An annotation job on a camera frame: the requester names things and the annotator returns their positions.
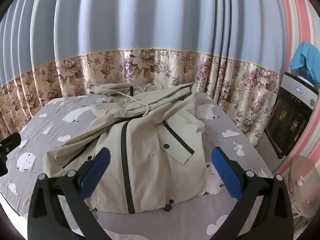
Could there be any beige standing fan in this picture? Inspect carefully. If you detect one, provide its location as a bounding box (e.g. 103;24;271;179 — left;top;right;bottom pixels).
288;155;320;221

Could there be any black glass door cabinet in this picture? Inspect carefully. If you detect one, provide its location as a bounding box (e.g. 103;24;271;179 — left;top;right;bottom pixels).
265;72;318;159

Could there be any blue floral curtain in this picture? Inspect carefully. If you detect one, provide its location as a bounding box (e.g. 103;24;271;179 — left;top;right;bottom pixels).
1;0;287;144

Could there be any blue cloth on cabinet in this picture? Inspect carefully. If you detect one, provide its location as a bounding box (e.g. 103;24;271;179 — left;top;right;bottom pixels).
290;42;319;86

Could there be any beige hooded jacket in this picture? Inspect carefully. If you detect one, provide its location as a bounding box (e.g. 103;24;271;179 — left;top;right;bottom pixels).
43;83;206;213

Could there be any grey patterned bed sheet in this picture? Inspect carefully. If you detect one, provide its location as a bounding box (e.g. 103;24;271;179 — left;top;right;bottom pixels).
1;93;271;239

